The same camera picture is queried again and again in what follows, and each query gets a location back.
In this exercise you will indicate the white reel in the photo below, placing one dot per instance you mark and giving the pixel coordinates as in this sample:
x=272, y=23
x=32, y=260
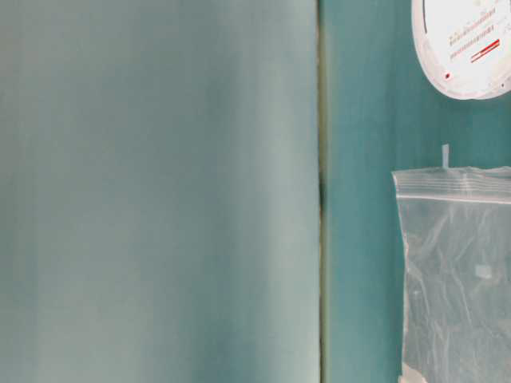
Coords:
x=463, y=47

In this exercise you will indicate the clear zip bag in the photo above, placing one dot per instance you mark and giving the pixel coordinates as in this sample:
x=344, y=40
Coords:
x=455, y=225

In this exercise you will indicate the teal table mat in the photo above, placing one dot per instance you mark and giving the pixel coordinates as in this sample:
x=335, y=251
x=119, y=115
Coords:
x=201, y=191

